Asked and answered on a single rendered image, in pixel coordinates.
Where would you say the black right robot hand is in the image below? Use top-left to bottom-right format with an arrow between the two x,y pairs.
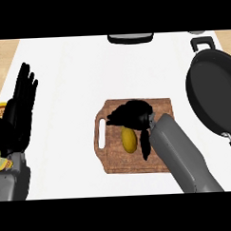
106,99 -> 158,164

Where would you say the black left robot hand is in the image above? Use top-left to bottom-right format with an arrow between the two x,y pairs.
0,61 -> 43,159

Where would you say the yellow lemon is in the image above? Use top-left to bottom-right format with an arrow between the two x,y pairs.
120,125 -> 139,155

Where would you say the brown wooden cutting board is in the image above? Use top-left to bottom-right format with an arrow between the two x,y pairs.
91,96 -> 178,176

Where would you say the small grey object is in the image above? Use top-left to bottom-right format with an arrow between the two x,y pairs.
188,29 -> 206,36

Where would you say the black pot with handles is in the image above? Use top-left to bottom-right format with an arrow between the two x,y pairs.
183,35 -> 231,167

